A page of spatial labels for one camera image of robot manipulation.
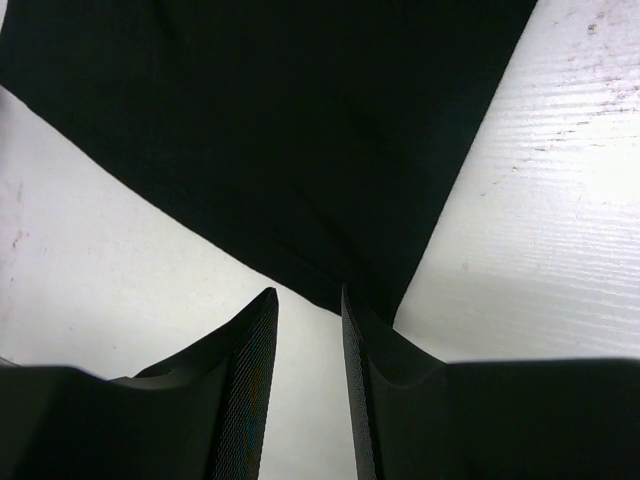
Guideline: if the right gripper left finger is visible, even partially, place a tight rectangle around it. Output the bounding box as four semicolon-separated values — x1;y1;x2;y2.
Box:
1;288;278;479

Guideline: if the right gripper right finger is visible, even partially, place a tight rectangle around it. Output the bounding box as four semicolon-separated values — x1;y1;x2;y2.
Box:
341;288;639;479

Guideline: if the black tank top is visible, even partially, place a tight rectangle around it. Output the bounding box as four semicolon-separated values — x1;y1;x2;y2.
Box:
1;1;535;322

